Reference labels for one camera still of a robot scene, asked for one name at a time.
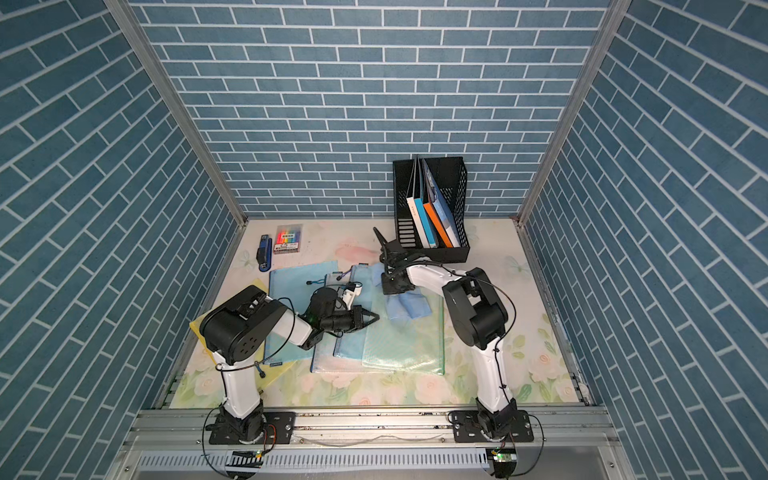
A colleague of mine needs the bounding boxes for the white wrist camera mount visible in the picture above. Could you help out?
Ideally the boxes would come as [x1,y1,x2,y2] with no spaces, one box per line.
[341,282,363,308]

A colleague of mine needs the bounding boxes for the aluminium front rail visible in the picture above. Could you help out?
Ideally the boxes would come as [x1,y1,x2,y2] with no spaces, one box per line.
[108,405,633,479]

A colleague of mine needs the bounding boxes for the blue black stapler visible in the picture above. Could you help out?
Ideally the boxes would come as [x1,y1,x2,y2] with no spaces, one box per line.
[256,234,273,272]

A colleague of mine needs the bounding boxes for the orange book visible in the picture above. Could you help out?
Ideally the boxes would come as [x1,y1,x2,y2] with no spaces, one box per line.
[424,202,453,248]

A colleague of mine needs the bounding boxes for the blue mesh document bag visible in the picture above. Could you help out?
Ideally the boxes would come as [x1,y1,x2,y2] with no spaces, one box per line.
[261,260,341,367]

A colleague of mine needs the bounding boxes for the light blue document bag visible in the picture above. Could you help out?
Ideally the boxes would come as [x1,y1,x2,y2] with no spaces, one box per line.
[333,263,383,361]

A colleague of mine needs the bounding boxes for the blue folder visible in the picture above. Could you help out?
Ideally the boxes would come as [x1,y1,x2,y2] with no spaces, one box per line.
[421,159,461,248]

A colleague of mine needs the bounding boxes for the green mesh document bag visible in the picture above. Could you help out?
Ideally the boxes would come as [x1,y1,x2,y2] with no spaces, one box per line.
[363,288,445,375]

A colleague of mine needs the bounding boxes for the box of coloured markers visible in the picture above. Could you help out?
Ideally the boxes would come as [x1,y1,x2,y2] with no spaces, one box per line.
[273,224,302,254]

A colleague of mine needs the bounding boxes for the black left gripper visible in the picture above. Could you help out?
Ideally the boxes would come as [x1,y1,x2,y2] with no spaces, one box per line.
[319,307,379,334]

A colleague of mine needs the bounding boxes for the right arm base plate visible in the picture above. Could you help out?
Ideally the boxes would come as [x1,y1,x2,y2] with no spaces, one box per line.
[447,410,535,443]

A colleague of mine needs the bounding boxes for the clear grey document bag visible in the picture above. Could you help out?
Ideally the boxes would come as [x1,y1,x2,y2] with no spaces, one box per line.
[310,272,381,374]

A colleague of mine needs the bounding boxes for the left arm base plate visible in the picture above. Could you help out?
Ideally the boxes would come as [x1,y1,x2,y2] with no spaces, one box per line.
[205,410,296,447]

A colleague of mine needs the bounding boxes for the yellow mesh document bag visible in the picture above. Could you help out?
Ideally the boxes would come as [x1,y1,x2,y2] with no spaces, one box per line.
[190,284,298,373]

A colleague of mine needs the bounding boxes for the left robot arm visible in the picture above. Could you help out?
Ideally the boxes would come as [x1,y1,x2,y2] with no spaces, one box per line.
[199,283,380,420]

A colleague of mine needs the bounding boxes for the teal book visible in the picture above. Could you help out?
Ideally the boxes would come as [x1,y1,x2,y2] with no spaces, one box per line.
[415,198,438,248]

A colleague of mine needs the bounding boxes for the light blue cleaning cloth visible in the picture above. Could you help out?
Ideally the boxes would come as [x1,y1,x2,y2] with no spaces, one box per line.
[371,263,432,325]

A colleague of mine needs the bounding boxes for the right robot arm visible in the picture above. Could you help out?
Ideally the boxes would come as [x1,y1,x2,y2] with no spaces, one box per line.
[373,228,517,425]

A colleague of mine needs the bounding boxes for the white book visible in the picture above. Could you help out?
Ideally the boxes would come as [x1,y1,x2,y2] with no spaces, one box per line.
[406,197,430,248]

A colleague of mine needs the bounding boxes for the black mesh file holder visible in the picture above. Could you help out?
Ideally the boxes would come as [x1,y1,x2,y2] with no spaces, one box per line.
[392,157,470,264]

